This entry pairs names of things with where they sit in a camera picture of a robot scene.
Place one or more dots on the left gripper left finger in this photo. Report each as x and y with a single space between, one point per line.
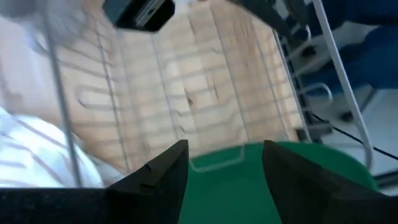
155 186

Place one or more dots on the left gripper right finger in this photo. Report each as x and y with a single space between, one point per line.
304 193

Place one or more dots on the dark green plate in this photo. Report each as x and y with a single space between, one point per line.
224 193

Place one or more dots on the white striped dish towel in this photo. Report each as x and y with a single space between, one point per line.
31 149

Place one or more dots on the person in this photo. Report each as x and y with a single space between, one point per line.
367 46

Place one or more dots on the translucent plastic utensil holder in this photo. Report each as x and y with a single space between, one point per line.
18 62

